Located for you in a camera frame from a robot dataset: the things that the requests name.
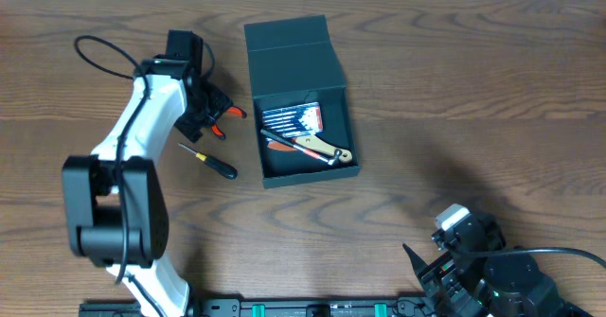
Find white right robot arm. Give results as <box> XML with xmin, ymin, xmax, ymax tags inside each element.
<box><xmin>402</xmin><ymin>205</ymin><xmax>605</xmax><ymax>317</ymax></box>

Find blue precision screwdriver set case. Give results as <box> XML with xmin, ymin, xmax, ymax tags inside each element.
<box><xmin>261</xmin><ymin>102</ymin><xmax>324</xmax><ymax>138</ymax></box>

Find black mounting rail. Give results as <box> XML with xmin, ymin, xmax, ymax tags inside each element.
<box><xmin>78</xmin><ymin>298</ymin><xmax>439</xmax><ymax>317</ymax></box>

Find red handled pliers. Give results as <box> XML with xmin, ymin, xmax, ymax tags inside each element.
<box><xmin>211</xmin><ymin>105</ymin><xmax>248</xmax><ymax>141</ymax></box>

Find black handled claw hammer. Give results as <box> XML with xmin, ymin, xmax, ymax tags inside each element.
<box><xmin>260</xmin><ymin>129</ymin><xmax>341</xmax><ymax>166</ymax></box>

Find orange scraper wooden handle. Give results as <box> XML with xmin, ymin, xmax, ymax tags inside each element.
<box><xmin>267</xmin><ymin>135</ymin><xmax>353</xmax><ymax>163</ymax></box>

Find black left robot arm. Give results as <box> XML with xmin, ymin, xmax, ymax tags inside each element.
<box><xmin>62</xmin><ymin>30</ymin><xmax>240</xmax><ymax>316</ymax></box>

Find black open box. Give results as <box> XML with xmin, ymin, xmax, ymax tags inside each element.
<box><xmin>244</xmin><ymin>15</ymin><xmax>360</xmax><ymax>189</ymax></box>

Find black yellow screwdriver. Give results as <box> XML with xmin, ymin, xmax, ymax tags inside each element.
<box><xmin>179</xmin><ymin>143</ymin><xmax>238</xmax><ymax>180</ymax></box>

